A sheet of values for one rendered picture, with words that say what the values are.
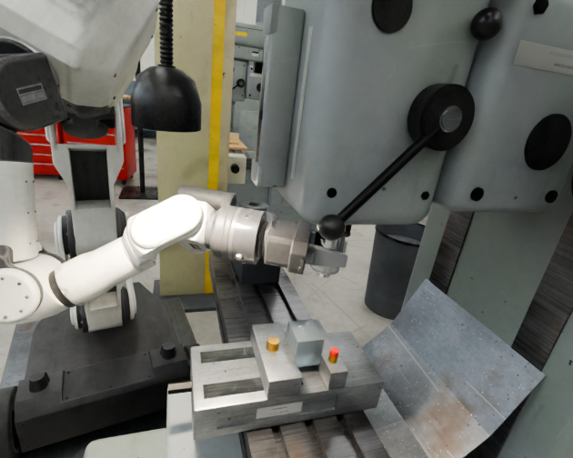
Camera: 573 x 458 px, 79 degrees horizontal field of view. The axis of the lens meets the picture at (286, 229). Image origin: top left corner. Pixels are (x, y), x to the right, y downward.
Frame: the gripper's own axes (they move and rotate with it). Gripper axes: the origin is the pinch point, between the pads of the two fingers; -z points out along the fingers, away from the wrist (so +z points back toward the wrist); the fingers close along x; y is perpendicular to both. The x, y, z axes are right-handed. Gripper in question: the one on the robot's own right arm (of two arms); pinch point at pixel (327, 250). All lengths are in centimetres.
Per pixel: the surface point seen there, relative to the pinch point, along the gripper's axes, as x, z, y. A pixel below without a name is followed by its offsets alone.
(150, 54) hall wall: 784, 448, -50
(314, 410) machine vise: -3.4, -2.9, 30.7
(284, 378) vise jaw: -6.3, 3.4, 21.8
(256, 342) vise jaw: 1.2, 9.8, 22.0
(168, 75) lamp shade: -15.6, 19.1, -22.7
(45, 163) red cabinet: 340, 354, 105
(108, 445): -4, 39, 53
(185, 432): -5.8, 20.5, 41.0
